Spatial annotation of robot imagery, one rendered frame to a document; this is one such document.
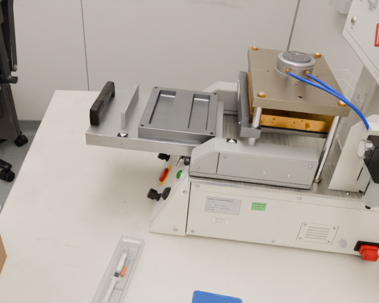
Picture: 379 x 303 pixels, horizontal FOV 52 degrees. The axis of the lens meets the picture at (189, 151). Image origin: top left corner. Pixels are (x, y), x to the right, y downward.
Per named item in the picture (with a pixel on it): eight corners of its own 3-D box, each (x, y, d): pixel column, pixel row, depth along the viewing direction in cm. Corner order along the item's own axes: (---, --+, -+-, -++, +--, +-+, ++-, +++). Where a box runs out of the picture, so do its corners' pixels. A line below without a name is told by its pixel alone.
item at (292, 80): (337, 91, 98) (354, 41, 90) (375, 164, 72) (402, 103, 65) (242, 80, 99) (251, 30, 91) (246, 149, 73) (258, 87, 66)
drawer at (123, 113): (222, 113, 102) (225, 86, 97) (219, 163, 84) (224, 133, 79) (111, 101, 103) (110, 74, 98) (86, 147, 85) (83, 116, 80)
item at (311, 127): (313, 94, 95) (323, 58, 90) (332, 143, 77) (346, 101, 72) (243, 86, 96) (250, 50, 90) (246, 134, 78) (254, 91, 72)
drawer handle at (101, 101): (115, 95, 97) (115, 80, 95) (98, 125, 85) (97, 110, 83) (107, 94, 97) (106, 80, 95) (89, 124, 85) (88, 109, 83)
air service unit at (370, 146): (363, 175, 77) (391, 110, 69) (387, 228, 65) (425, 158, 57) (337, 172, 77) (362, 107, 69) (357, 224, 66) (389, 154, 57)
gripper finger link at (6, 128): (6, 86, 44) (3, 89, 44) (18, 137, 48) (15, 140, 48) (-19, 83, 44) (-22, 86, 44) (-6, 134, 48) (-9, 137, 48)
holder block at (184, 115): (216, 101, 99) (218, 92, 97) (213, 145, 82) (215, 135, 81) (153, 94, 99) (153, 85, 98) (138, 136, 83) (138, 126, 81)
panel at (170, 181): (166, 153, 116) (198, 106, 106) (149, 225, 91) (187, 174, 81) (161, 149, 115) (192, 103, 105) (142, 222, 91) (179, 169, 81)
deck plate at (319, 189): (364, 121, 106) (366, 118, 106) (412, 208, 78) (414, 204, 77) (199, 103, 108) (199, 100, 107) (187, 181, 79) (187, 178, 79)
